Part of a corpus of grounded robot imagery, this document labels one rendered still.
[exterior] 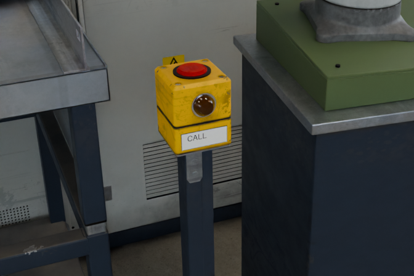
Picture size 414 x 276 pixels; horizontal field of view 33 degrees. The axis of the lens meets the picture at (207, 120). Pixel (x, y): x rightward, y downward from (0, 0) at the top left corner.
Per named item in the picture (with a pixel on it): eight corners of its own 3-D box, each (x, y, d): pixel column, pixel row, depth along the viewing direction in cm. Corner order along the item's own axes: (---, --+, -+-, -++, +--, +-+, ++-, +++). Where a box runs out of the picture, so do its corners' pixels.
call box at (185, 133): (232, 146, 92) (232, 76, 88) (176, 159, 90) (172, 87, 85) (210, 122, 99) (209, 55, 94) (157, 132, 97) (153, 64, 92)
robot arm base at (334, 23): (382, -2, 142) (385, -29, 139) (419, 41, 123) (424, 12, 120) (294, -1, 141) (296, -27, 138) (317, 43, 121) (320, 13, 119)
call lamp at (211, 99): (220, 118, 88) (219, 94, 87) (194, 123, 87) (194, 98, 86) (215, 114, 89) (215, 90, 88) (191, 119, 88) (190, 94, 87)
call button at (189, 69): (212, 82, 89) (211, 70, 89) (182, 87, 88) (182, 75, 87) (201, 71, 93) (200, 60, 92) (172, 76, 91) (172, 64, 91)
